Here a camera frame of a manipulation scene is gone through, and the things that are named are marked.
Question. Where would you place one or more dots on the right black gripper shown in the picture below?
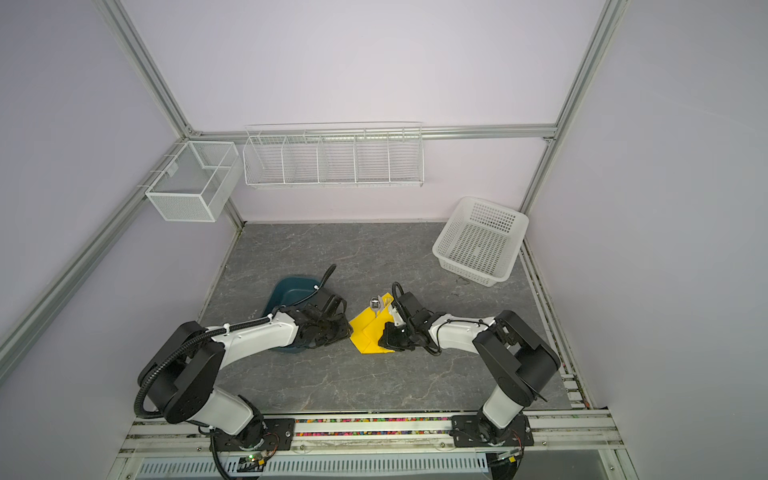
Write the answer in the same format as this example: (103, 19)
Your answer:
(388, 339)

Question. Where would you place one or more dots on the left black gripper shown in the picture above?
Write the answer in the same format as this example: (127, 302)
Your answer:
(344, 331)

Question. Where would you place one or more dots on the teal plastic tray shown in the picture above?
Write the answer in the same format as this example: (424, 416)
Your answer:
(299, 295)

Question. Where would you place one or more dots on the silver spoon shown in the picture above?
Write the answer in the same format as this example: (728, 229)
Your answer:
(375, 304)

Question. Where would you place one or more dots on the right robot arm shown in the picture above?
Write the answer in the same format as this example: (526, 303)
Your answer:
(520, 361)

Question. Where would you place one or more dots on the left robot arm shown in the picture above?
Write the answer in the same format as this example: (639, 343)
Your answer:
(179, 383)

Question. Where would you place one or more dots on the white perforated plastic basket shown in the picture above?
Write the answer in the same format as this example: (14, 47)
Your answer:
(481, 241)

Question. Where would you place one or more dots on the white vent grille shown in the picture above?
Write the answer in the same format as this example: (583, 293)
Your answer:
(322, 466)

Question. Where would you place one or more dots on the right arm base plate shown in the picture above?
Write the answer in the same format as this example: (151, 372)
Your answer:
(475, 431)

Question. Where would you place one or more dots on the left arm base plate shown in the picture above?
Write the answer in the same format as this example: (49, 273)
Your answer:
(270, 434)

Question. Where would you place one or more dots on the white wire wall rack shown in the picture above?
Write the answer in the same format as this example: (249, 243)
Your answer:
(334, 154)

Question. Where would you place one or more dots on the white mesh wall box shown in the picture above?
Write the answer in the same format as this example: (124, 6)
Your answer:
(197, 182)

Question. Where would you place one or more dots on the aluminium front rail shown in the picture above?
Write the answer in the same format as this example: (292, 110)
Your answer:
(436, 432)

